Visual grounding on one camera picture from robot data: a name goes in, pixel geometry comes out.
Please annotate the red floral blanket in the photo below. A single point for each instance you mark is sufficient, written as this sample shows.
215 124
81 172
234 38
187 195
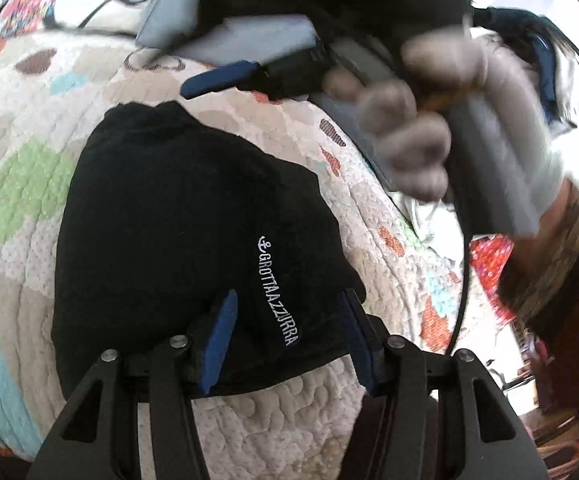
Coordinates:
487 260

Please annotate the person's right forearm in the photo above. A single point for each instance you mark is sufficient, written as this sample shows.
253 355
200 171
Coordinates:
549 270

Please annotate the wooden furniture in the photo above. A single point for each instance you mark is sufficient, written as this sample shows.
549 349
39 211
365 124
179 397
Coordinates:
559 435

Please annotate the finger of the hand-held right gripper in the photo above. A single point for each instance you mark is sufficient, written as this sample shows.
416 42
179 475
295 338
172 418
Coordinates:
214 80

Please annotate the person's right hand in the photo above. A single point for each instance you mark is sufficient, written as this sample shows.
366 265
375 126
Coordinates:
409 135

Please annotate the heart patterned quilt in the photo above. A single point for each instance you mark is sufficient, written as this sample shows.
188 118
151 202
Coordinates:
29 120

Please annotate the dark blue cloth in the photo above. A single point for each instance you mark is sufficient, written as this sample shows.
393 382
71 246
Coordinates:
549 60

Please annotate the black pants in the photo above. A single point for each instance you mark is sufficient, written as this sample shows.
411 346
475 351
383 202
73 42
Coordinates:
159 220

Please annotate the white towel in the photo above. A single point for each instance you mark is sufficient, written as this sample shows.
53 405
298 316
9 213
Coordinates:
422 220

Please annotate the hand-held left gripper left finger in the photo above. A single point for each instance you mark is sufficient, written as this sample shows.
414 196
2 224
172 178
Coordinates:
219 345

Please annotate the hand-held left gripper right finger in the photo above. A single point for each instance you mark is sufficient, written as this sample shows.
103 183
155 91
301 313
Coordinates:
362 347

